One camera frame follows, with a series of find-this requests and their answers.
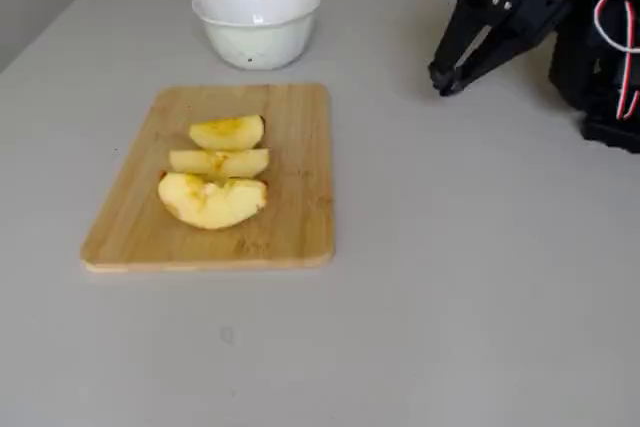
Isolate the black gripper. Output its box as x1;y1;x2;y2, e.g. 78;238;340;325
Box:
428;0;572;97

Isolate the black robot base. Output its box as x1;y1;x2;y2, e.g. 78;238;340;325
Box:
581;110;640;154

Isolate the white bowl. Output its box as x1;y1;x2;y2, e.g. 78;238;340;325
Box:
191;0;322;72

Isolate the wooden cutting board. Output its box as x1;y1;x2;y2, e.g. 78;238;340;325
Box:
79;82;336;274

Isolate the yellow apple slice red skin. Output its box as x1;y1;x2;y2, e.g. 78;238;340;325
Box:
188;114;266;152
168;147;270;180

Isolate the large yellow apple slice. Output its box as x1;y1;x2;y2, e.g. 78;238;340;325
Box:
157;171;269;231

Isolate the white red servo cable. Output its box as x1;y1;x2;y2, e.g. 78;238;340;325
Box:
615;0;640;121
593;0;640;54

